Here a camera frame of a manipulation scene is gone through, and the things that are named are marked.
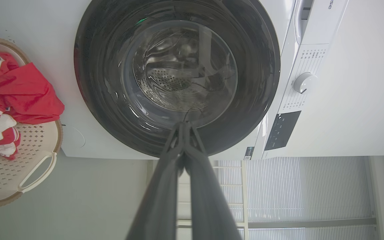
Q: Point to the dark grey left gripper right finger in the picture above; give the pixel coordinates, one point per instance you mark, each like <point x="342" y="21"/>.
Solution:
<point x="208" y="200"/>

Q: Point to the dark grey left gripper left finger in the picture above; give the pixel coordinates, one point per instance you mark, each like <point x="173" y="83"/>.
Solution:
<point x="160" y="200"/>

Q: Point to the black round glass washer door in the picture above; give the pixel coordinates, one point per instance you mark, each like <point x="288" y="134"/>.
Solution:
<point x="95" y="66"/>

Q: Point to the white front-load washing machine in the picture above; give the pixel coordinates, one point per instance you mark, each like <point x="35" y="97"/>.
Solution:
<point x="38" y="36"/>

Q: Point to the small dark label sticker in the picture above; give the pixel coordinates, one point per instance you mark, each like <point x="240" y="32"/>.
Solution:
<point x="249" y="153"/>

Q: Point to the black washer display panel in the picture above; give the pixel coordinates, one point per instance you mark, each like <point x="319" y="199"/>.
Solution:
<point x="283" y="130"/>

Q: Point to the white window blind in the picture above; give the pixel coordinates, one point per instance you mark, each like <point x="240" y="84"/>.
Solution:
<point x="312" y="190"/>

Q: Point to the round white filter cover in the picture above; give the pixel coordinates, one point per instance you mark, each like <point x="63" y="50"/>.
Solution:
<point x="74" y="137"/>

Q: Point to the perforated steel washer drum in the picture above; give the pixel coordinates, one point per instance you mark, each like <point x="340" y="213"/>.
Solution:
<point x="168" y="83"/>

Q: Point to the cream perforated laundry basket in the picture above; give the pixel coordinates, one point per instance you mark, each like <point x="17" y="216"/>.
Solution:
<point x="32" y="146"/>

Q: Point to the white round program dial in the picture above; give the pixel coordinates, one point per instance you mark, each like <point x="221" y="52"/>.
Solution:
<point x="304" y="82"/>

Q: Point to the red shirt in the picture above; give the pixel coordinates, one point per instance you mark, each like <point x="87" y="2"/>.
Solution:
<point x="28" y="93"/>

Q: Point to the white detergent drawer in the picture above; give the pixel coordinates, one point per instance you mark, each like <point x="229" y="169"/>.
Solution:
<point x="302" y="20"/>

